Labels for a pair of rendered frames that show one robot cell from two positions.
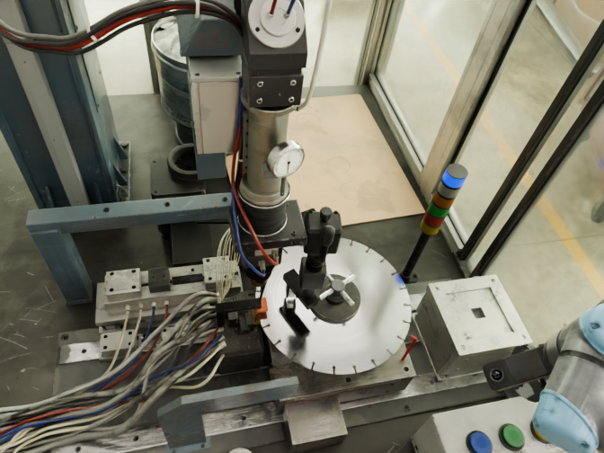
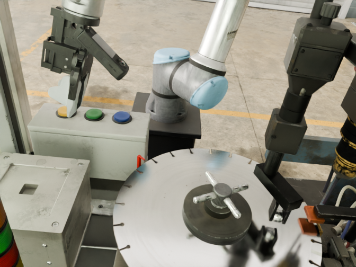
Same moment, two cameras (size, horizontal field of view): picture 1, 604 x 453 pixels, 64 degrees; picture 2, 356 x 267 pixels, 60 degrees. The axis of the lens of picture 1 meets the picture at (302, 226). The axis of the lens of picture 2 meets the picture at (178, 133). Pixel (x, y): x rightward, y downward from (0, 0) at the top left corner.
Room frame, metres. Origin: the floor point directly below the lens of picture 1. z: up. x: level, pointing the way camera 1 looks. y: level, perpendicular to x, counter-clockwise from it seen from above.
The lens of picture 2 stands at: (0.88, -0.07, 1.34)
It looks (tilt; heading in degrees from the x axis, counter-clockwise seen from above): 36 degrees down; 197
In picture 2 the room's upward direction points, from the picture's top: 7 degrees clockwise
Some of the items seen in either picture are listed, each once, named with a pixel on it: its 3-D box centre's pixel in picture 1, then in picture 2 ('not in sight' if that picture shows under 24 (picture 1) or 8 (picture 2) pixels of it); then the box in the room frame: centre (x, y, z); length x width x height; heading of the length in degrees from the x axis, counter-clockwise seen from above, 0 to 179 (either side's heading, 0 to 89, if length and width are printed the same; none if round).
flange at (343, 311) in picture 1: (334, 295); (217, 207); (0.54, -0.09, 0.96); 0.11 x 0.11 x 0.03
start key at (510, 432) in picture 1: (511, 437); (94, 115); (0.33, -0.46, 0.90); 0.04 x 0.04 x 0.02
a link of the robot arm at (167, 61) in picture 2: not in sight; (171, 69); (-0.01, -0.39, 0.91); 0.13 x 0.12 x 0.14; 63
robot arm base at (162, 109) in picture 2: not in sight; (167, 99); (-0.01, -0.40, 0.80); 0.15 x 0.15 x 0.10
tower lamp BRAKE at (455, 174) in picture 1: (455, 175); not in sight; (0.76, -0.30, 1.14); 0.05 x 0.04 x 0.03; 20
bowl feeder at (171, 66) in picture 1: (210, 90); not in sight; (1.20, 0.34, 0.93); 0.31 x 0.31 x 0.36
